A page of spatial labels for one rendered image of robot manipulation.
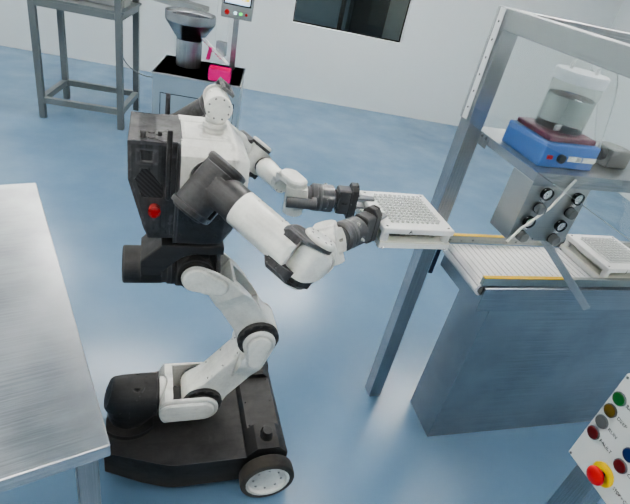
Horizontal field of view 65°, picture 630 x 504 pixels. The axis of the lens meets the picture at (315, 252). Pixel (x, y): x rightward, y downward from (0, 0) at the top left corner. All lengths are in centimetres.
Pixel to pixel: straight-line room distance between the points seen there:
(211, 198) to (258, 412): 111
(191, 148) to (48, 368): 58
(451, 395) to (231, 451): 93
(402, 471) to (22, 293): 158
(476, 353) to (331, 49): 502
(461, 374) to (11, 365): 159
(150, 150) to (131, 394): 93
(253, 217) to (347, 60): 557
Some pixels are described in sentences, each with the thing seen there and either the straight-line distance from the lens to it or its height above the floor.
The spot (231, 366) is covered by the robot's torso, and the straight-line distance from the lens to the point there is 180.
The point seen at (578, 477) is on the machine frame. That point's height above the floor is 82.
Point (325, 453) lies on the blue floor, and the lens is 220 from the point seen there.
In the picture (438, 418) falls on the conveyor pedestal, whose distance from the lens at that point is 233.
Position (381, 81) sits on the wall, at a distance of 670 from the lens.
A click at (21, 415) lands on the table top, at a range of 115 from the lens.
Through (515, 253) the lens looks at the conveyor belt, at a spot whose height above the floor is 88.
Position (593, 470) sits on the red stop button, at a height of 95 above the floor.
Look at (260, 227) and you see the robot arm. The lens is 107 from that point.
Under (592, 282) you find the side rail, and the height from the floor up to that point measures 91.
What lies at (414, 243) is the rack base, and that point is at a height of 103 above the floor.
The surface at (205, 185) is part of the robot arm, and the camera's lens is 113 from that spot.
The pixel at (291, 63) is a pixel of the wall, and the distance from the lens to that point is 653.
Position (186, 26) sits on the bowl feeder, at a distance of 390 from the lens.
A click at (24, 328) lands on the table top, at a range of 132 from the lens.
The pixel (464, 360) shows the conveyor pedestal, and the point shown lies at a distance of 209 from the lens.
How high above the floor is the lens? 176
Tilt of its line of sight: 32 degrees down
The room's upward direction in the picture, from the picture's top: 13 degrees clockwise
